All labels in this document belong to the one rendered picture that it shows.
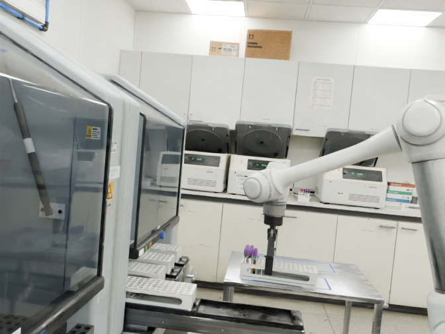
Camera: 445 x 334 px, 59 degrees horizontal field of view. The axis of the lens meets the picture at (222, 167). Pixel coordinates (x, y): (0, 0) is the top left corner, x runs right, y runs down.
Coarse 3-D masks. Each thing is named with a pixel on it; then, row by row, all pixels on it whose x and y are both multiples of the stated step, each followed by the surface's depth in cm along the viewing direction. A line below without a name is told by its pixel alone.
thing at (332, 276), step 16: (240, 256) 184; (320, 272) 170; (336, 272) 172; (352, 272) 175; (224, 288) 150; (256, 288) 148; (272, 288) 148; (288, 288) 147; (304, 288) 149; (320, 288) 150; (336, 288) 152; (352, 288) 153; (368, 288) 155; (384, 304) 150
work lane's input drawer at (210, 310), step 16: (128, 304) 122; (208, 304) 130; (224, 304) 130; (240, 304) 130; (128, 320) 121; (144, 320) 121; (160, 320) 120; (176, 320) 120; (192, 320) 119; (208, 320) 119; (224, 320) 119; (240, 320) 119; (256, 320) 118; (272, 320) 122; (288, 320) 123
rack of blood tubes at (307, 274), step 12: (240, 264) 154; (252, 264) 152; (264, 264) 154; (276, 264) 155; (288, 264) 158; (300, 264) 158; (240, 276) 153; (252, 276) 152; (264, 276) 152; (276, 276) 158; (288, 276) 160; (300, 276) 159; (312, 276) 149; (312, 288) 149
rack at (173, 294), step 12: (132, 276) 132; (132, 288) 122; (144, 288) 124; (156, 288) 124; (168, 288) 125; (180, 288) 125; (192, 288) 126; (132, 300) 123; (144, 300) 128; (156, 300) 128; (168, 300) 129; (180, 300) 130; (192, 300) 123
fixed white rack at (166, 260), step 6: (144, 252) 161; (150, 252) 162; (156, 252) 163; (138, 258) 154; (144, 258) 153; (150, 258) 155; (156, 258) 155; (162, 258) 157; (168, 258) 156; (174, 258) 161; (162, 264) 153; (168, 264) 153; (168, 270) 153
